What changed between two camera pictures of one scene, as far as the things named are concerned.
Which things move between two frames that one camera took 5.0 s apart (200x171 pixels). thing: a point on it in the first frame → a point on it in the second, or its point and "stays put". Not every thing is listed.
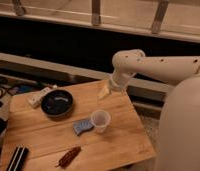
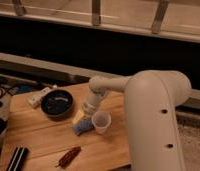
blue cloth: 82,125 stays put
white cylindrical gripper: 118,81 → 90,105
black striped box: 18,158 stays put
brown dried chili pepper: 67,159 stays put
